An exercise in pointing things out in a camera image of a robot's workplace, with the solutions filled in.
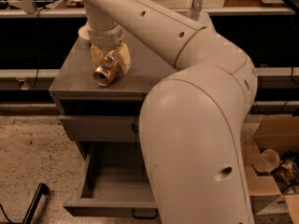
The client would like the clear plastic cup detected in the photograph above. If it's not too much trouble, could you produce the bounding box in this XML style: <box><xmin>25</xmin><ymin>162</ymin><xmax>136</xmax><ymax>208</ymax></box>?
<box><xmin>256</xmin><ymin>148</ymin><xmax>280</xmax><ymax>173</ymax></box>

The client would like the brown cardboard box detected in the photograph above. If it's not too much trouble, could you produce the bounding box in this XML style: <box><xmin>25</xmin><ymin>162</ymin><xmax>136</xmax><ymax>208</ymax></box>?
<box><xmin>242</xmin><ymin>116</ymin><xmax>299</xmax><ymax>224</ymax></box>

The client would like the basket of colourful items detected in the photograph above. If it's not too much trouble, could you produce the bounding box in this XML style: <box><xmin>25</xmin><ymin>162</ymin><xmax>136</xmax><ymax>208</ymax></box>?
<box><xmin>64</xmin><ymin>0</ymin><xmax>83</xmax><ymax>7</ymax></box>

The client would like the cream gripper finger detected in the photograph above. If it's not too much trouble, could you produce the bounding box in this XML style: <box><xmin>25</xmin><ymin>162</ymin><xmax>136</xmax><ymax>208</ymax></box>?
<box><xmin>116</xmin><ymin>43</ymin><xmax>131</xmax><ymax>74</ymax></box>
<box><xmin>91</xmin><ymin>45</ymin><xmax>108</xmax><ymax>66</ymax></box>

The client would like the closed grey upper drawer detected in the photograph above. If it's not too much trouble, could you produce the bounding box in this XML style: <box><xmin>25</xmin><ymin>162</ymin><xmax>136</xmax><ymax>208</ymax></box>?
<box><xmin>60</xmin><ymin>116</ymin><xmax>138</xmax><ymax>142</ymax></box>

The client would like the black cable left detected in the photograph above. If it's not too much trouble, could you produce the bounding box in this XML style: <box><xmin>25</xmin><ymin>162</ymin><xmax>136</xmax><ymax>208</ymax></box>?
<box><xmin>29</xmin><ymin>7</ymin><xmax>48</xmax><ymax>91</ymax></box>

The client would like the black cables right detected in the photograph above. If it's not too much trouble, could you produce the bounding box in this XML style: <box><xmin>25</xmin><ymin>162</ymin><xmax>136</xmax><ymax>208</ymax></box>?
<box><xmin>253</xmin><ymin>65</ymin><xmax>299</xmax><ymax>117</ymax></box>

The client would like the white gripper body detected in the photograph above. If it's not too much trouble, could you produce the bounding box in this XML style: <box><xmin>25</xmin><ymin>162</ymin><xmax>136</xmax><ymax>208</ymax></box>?
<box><xmin>87</xmin><ymin>25</ymin><xmax>124</xmax><ymax>50</ymax></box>

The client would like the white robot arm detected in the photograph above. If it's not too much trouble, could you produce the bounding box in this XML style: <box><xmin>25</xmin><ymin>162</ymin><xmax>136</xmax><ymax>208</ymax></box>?
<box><xmin>83</xmin><ymin>0</ymin><xmax>257</xmax><ymax>224</ymax></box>

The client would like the orange soda can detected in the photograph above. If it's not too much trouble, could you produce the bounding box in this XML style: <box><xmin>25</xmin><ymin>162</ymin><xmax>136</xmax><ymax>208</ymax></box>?
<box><xmin>93</xmin><ymin>55</ymin><xmax>121</xmax><ymax>87</ymax></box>

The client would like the open grey bottom drawer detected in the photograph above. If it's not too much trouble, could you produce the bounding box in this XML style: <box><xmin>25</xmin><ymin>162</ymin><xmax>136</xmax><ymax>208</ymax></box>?
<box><xmin>64</xmin><ymin>143</ymin><xmax>158</xmax><ymax>219</ymax></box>

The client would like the white paper bowl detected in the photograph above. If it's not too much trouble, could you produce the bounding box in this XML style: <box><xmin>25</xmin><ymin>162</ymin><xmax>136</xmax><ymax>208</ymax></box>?
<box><xmin>78</xmin><ymin>26</ymin><xmax>90</xmax><ymax>43</ymax></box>

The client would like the dark crumpled snack bag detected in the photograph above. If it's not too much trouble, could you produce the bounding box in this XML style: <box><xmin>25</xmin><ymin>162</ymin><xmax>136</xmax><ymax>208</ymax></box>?
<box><xmin>271</xmin><ymin>151</ymin><xmax>299</xmax><ymax>193</ymax></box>

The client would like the grey metal drawer cabinet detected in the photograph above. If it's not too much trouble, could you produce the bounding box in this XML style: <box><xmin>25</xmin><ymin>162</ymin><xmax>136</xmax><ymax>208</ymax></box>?
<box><xmin>49</xmin><ymin>10</ymin><xmax>216</xmax><ymax>161</ymax></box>

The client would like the black chair leg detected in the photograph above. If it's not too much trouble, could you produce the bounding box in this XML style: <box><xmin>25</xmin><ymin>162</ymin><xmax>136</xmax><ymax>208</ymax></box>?
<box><xmin>22</xmin><ymin>183</ymin><xmax>50</xmax><ymax>224</ymax></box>

